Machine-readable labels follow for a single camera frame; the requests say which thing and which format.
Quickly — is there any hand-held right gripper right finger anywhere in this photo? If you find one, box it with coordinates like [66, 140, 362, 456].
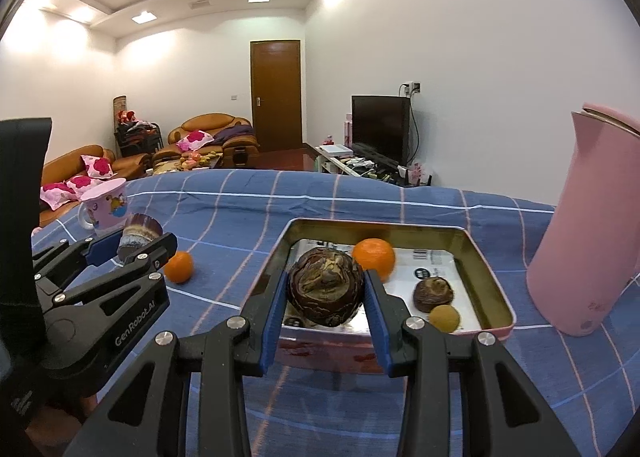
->
[363, 270, 576, 457]

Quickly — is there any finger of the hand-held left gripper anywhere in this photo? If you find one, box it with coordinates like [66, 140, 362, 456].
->
[37, 232, 179, 310]
[32, 232, 125, 283]

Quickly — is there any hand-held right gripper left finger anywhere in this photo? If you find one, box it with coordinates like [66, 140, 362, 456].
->
[62, 268, 290, 457]

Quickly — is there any dark chocolate muffin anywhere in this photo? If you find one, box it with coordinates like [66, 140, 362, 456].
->
[116, 213, 164, 260]

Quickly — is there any small marbled bun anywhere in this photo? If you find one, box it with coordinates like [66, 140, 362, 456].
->
[412, 277, 455, 314]

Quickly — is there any brown marbled bun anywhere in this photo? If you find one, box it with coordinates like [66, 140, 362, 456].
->
[286, 247, 366, 328]

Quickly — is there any rectangular metal tin tray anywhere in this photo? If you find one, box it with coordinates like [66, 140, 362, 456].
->
[250, 218, 517, 378]

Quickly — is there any orange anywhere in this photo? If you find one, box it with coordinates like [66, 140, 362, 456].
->
[352, 238, 397, 283]
[164, 251, 195, 285]

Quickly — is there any pink cartoon mug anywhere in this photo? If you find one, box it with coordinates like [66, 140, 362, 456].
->
[77, 178, 132, 238]

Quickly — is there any small brown round fruit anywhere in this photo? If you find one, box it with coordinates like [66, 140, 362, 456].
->
[429, 304, 461, 334]

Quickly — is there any pink flower pillow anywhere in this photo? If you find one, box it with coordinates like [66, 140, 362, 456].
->
[40, 183, 76, 210]
[65, 176, 103, 198]
[176, 131, 215, 152]
[81, 155, 115, 178]

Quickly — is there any brown leather sofa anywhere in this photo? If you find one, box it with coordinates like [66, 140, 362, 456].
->
[39, 144, 153, 228]

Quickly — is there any cluttered coffee table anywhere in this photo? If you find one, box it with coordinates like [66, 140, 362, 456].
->
[150, 149, 226, 172]

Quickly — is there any black rack with clutter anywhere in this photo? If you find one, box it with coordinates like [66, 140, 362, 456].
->
[115, 121, 163, 158]

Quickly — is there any blue plaid bedsheet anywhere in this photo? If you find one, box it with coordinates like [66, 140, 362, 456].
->
[30, 169, 640, 457]

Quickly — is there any brown leather armchair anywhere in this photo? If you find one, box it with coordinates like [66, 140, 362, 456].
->
[167, 113, 261, 168]

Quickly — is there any purple blanket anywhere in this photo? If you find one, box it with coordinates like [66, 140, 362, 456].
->
[215, 124, 253, 142]

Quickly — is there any white television stand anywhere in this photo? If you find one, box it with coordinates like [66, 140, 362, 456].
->
[314, 143, 433, 188]

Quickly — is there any black television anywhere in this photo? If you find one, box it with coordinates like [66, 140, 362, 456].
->
[351, 95, 412, 166]

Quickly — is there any brown wooden door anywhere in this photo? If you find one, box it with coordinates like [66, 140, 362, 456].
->
[250, 39, 303, 152]

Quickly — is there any pink kettle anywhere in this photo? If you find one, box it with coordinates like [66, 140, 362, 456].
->
[526, 103, 640, 337]

